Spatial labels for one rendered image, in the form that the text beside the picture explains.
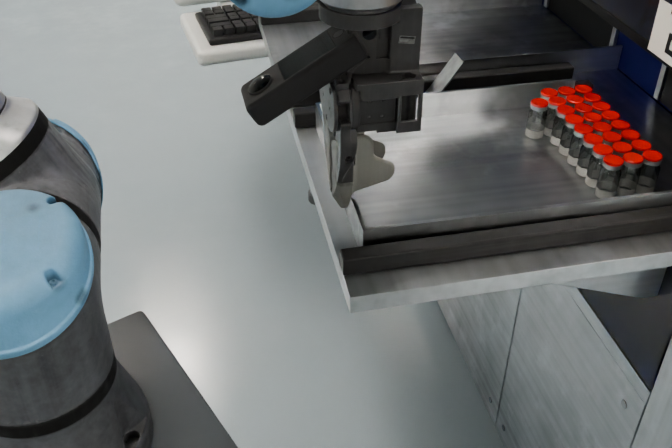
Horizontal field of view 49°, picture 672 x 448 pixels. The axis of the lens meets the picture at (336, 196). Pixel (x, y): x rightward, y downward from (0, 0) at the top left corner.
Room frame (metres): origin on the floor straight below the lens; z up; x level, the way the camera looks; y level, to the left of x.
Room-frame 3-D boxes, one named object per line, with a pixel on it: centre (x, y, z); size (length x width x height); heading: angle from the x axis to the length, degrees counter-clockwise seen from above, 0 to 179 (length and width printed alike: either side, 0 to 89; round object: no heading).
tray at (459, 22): (1.07, -0.21, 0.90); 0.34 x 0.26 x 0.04; 102
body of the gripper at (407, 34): (0.62, -0.03, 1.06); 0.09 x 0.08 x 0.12; 102
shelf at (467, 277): (0.89, -0.18, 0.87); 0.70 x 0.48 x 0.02; 12
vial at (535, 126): (0.79, -0.24, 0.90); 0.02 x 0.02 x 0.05
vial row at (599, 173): (0.74, -0.27, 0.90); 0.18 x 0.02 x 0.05; 11
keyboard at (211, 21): (1.36, 0.06, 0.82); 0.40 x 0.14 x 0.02; 109
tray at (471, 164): (0.72, -0.17, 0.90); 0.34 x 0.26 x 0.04; 101
